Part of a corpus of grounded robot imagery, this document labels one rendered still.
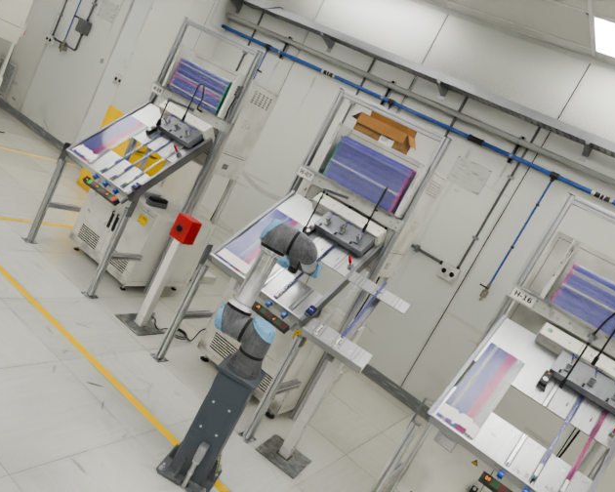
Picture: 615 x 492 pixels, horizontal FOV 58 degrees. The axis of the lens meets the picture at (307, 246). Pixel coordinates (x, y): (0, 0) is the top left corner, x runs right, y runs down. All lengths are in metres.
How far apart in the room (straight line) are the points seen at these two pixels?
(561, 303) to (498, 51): 2.51
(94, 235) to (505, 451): 3.08
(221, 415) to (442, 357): 2.53
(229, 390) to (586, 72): 3.49
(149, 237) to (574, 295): 2.65
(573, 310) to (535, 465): 0.75
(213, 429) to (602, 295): 1.87
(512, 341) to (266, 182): 3.15
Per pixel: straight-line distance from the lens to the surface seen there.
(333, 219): 3.26
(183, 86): 4.19
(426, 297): 4.65
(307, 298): 2.96
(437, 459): 3.04
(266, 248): 2.35
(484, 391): 2.77
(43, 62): 8.19
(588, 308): 2.96
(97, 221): 4.33
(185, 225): 3.49
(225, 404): 2.47
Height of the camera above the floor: 1.57
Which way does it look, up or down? 10 degrees down
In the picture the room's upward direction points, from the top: 28 degrees clockwise
